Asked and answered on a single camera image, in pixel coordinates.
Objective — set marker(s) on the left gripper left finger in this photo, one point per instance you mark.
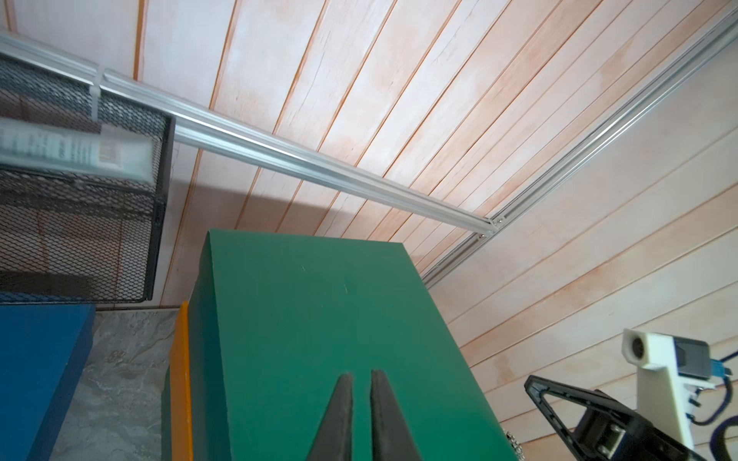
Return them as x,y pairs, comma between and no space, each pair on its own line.
334,437

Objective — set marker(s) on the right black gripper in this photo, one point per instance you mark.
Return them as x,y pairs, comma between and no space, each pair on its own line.
628,438

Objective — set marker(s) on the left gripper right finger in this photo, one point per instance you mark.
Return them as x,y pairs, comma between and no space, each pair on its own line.
391,438

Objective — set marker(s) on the orange shoebox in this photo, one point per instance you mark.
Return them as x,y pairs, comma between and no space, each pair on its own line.
181,439

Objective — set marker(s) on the blue shoebox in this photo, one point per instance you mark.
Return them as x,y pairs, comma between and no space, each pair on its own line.
44,349

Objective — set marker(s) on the paper in mesh basket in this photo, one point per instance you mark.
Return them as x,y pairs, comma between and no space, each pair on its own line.
113,152

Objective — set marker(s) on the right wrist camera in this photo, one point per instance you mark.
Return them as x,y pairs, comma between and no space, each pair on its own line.
669,370

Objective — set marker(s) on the black mesh wall basket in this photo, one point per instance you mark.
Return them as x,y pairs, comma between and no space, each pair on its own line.
79,238

